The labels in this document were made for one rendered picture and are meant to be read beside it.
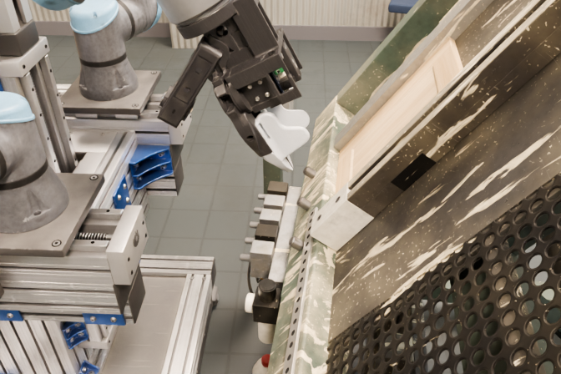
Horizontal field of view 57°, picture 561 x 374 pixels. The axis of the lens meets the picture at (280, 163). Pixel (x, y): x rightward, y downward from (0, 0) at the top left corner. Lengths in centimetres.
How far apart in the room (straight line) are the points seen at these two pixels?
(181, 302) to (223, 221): 72
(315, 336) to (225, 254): 144
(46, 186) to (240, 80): 58
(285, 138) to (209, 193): 214
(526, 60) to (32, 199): 86
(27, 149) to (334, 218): 58
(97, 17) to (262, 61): 86
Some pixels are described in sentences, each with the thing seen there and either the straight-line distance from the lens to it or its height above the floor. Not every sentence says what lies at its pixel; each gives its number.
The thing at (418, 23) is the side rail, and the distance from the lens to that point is 151.
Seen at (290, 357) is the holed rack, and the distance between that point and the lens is 94.
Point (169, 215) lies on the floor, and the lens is 260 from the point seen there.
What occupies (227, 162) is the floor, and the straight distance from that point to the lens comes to 292.
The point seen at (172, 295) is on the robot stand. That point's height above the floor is 21.
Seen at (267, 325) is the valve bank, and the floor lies 68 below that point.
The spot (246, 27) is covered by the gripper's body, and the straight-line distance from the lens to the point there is 52.
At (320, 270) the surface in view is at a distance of 106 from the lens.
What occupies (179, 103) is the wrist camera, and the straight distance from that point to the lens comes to 57.
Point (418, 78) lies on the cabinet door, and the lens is 125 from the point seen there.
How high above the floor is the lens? 167
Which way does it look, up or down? 35 degrees down
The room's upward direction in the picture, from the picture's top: straight up
